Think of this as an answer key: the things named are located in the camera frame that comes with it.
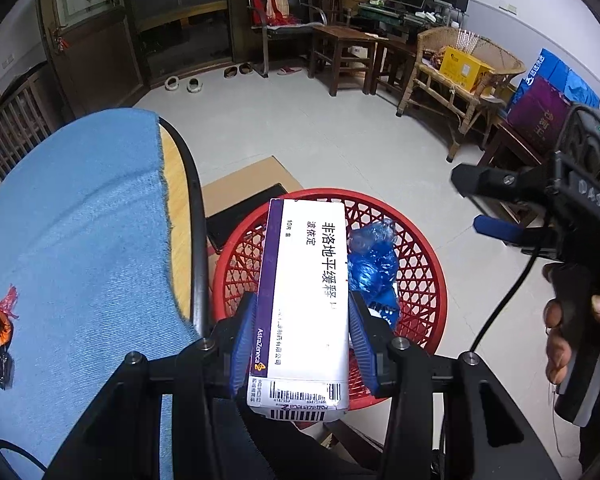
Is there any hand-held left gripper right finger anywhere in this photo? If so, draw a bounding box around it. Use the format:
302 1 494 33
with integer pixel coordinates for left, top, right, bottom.
349 291 560 480

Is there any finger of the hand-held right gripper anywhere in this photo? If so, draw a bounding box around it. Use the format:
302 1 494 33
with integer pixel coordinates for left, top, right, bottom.
451 162 555 207
473 215 560 262

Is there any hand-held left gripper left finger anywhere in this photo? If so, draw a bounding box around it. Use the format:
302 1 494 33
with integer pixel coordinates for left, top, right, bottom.
45 291 259 480

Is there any white and purple medicine box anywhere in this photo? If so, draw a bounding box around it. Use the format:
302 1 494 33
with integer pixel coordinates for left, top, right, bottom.
246 197 353 422

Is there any blue plastic bag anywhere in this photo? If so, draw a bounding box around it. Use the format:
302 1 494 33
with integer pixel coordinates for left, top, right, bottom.
347 219 401 306

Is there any red plastic basket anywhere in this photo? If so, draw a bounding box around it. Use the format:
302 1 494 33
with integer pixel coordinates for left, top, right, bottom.
211 187 448 413

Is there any person's right hand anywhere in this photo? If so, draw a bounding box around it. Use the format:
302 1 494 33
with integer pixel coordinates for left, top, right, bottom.
542 262 600 396

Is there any wicker chair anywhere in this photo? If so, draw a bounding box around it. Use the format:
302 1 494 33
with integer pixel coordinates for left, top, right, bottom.
397 27 528 163

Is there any purple gift bag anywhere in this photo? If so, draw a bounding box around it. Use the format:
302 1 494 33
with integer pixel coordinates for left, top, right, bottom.
507 76 574 154

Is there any blue gift bag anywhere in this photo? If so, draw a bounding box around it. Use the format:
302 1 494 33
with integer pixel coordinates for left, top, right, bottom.
522 49 600 109

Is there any yellow cardboard box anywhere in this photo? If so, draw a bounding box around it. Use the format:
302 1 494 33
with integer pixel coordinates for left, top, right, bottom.
439 46 495 92

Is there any round wooden table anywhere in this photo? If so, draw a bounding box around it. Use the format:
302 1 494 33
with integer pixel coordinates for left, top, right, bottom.
156 114 217 337

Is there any small dark wooden table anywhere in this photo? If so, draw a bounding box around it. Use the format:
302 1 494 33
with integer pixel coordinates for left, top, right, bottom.
370 35 421 97

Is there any flat brown cardboard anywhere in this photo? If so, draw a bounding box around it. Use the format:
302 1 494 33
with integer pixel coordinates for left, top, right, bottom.
200 156 305 256

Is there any cluttered computer desk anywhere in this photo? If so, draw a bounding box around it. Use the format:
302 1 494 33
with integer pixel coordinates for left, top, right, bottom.
355 0 463 45

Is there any blue tablecloth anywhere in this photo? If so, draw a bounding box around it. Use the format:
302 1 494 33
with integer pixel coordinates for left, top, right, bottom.
0 107 205 480

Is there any dark wooden chair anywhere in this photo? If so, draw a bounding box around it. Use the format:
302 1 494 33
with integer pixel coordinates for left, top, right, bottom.
307 0 379 97

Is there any orange and black wrapper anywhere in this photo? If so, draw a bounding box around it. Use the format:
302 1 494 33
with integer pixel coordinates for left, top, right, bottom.
0 285 20 348

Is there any red striped cloth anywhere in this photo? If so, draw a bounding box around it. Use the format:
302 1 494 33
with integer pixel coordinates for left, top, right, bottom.
247 0 291 28

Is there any wooden slatted crib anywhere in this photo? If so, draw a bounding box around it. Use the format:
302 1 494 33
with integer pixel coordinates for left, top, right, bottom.
0 60 63 181

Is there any wooden door with frosted glass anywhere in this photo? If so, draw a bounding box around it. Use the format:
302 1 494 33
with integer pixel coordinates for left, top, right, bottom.
35 0 148 121

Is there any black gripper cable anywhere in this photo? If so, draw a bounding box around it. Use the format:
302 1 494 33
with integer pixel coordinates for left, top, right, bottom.
0 439 48 473
468 252 538 356

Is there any metal frame chair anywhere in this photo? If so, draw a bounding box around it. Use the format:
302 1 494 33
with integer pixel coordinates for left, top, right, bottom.
247 0 327 79

